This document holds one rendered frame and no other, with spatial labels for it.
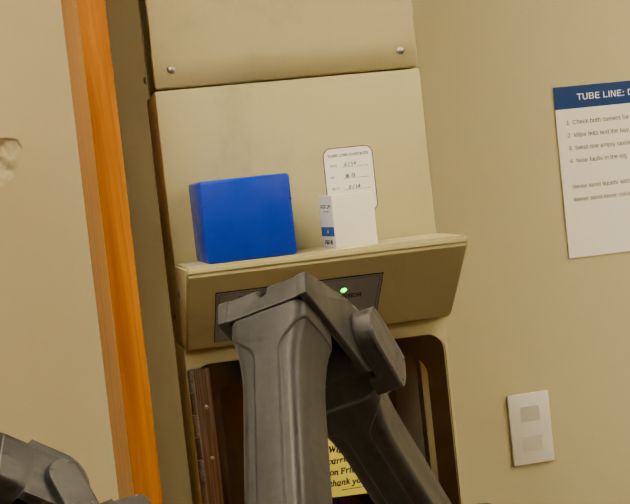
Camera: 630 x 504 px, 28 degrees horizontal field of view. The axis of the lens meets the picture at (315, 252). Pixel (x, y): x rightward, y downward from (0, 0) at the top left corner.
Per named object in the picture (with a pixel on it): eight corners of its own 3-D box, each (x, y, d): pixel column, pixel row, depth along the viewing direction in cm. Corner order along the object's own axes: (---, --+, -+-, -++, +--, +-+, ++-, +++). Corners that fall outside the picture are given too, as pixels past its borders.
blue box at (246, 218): (196, 261, 145) (187, 184, 145) (280, 251, 147) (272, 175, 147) (207, 264, 135) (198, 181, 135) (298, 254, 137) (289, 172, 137)
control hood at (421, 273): (181, 349, 146) (172, 264, 145) (446, 314, 153) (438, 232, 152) (193, 360, 135) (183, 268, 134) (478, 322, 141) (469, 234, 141)
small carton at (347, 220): (323, 247, 146) (317, 196, 145) (363, 242, 147) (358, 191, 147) (336, 248, 141) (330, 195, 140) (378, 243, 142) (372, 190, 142)
